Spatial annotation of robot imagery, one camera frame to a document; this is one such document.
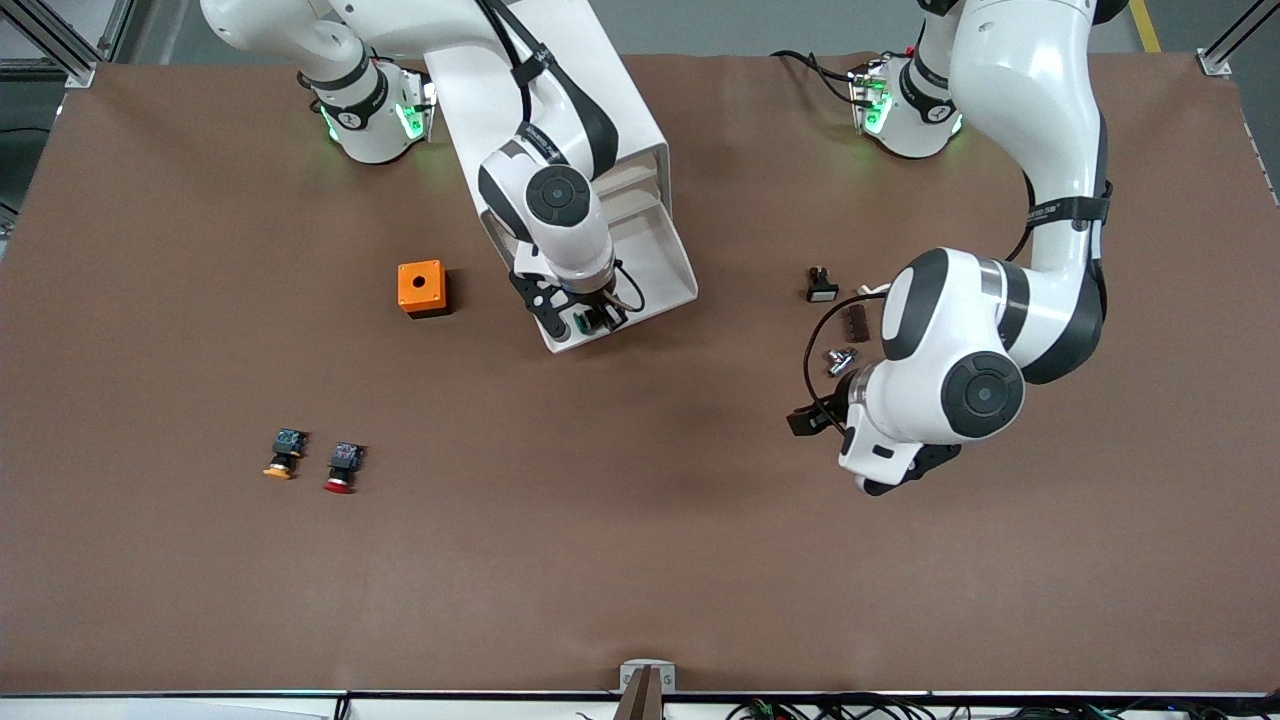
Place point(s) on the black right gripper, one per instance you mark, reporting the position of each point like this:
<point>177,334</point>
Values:
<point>597,309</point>

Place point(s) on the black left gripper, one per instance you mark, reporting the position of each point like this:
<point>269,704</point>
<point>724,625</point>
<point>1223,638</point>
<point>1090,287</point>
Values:
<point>822,413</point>

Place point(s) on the white cabinet drawer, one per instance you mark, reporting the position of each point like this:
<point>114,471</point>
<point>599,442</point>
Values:
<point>625,172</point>
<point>632,190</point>
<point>660,270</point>
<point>640,208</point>

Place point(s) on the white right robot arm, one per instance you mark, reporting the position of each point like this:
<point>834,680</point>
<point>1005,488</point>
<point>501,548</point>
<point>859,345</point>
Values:
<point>560,230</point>

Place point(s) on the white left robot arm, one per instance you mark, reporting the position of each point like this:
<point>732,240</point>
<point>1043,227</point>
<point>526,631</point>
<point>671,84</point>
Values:
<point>1030,100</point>

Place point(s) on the white drawer cabinet shell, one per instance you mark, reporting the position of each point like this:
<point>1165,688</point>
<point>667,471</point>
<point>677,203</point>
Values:
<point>630,110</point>

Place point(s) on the red push button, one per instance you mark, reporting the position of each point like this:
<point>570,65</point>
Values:
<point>343,468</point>

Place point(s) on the yellow push button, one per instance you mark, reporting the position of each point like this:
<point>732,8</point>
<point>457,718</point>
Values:
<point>283,455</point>

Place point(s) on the brown terminal block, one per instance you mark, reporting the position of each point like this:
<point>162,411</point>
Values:
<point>856,326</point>

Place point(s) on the brown paper table cover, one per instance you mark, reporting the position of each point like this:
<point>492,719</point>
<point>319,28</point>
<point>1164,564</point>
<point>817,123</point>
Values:
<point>640,560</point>

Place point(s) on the white table edge strip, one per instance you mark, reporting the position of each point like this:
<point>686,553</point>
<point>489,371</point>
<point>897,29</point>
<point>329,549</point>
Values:
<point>200,708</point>

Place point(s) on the silver key switch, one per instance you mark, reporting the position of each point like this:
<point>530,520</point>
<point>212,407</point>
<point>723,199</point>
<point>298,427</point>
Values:
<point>840,362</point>

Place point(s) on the black white switch module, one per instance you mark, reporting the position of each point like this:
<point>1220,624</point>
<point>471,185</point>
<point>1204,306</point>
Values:
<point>822,290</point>

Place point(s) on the white curved plastic bracket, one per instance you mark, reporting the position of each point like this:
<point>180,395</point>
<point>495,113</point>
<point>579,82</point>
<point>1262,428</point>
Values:
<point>870,290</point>

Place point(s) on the orange button enclosure box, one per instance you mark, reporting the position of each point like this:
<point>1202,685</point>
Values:
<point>430,295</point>

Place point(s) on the grey metal camera bracket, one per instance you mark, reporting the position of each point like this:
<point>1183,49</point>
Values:
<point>630,672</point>

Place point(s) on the brown camera post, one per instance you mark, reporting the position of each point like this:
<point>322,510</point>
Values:
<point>642,700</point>

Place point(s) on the aluminium frame profile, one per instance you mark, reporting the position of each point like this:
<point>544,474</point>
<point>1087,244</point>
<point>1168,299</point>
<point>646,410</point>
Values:
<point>70,45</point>
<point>1230,45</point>

